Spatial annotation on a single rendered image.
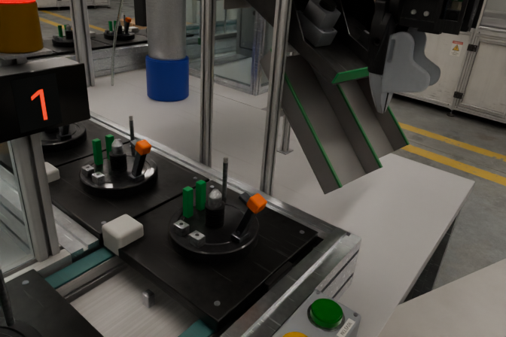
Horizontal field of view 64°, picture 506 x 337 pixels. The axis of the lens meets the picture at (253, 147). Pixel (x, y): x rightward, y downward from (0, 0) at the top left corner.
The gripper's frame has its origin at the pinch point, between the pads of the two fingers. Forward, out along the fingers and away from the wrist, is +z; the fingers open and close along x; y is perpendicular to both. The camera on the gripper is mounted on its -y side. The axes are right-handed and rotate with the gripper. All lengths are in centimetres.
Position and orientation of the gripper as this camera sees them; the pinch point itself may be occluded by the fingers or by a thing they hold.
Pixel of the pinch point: (377, 99)
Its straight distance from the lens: 48.2
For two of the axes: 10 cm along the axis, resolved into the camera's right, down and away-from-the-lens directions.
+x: 6.2, -3.0, 7.2
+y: 7.8, 3.2, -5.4
